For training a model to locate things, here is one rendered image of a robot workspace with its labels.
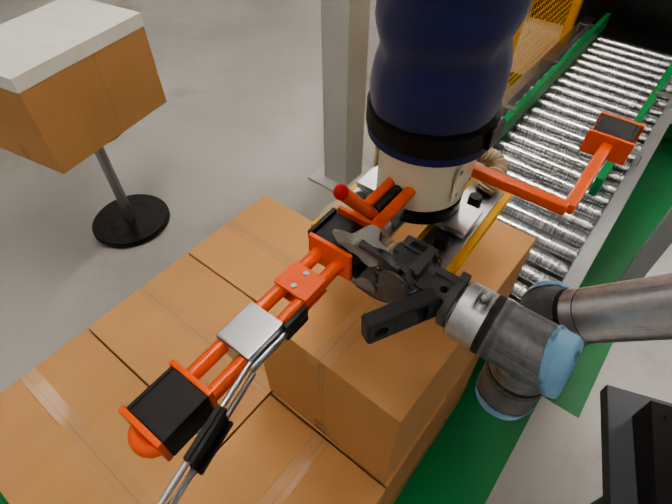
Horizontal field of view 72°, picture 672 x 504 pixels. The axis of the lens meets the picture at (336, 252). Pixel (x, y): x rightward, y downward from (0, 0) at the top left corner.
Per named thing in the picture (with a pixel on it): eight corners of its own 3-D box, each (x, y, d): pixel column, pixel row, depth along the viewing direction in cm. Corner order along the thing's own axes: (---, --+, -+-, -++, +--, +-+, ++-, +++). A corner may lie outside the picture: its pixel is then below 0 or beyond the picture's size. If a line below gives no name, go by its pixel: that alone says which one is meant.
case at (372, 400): (390, 263, 163) (402, 173, 133) (495, 325, 146) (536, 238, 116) (269, 388, 132) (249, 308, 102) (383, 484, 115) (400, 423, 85)
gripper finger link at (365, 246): (358, 249, 72) (402, 284, 70) (351, 256, 71) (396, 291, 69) (366, 232, 68) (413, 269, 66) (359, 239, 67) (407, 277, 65)
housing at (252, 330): (254, 316, 69) (249, 299, 66) (288, 340, 67) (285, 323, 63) (219, 350, 66) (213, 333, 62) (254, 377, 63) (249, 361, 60)
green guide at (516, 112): (588, 23, 290) (594, 8, 283) (605, 27, 285) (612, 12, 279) (466, 143, 207) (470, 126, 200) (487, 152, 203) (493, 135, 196)
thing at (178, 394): (182, 375, 63) (172, 357, 59) (221, 408, 60) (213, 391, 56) (130, 425, 58) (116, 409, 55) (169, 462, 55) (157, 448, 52)
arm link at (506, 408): (545, 379, 78) (571, 346, 68) (517, 438, 72) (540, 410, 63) (492, 350, 81) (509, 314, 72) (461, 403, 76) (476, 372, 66)
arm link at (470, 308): (463, 361, 66) (479, 324, 59) (433, 343, 68) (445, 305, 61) (490, 318, 71) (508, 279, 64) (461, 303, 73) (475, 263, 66)
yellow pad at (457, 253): (470, 179, 105) (475, 161, 101) (512, 197, 101) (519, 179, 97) (388, 274, 87) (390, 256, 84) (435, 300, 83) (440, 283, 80)
